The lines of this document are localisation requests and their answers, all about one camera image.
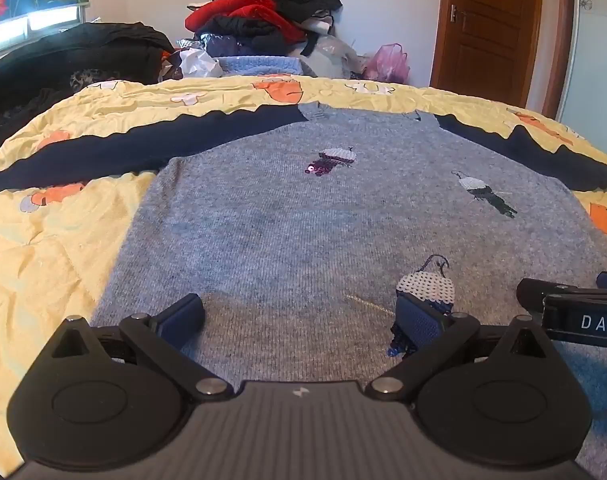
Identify white crumpled plastic bag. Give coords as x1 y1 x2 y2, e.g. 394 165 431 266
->
174 47 225 82

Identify window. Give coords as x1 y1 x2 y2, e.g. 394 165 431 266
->
0 4 86 60

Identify pink plastic bag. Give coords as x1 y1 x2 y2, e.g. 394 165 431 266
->
362 43 411 85

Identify brown wooden door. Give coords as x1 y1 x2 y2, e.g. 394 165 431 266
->
429 0 575 122

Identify translucent plastic bag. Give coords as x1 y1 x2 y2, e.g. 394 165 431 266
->
302 34 365 81

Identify black clothing pile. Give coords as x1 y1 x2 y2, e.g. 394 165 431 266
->
0 22 175 162

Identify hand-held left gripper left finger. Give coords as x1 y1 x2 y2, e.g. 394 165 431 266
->
47 293 234 403

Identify yellow carrot print bedsheet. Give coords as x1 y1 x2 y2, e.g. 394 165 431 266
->
0 74 607 480

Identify grey knit sweater navy sleeves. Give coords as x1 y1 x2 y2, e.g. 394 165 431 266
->
0 101 607 480

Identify light blue knit cloth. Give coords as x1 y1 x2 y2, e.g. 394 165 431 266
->
217 55 305 79

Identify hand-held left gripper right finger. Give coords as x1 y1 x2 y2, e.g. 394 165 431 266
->
366 292 560 403

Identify dark navy garment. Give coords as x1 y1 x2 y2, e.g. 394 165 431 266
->
194 15 295 57

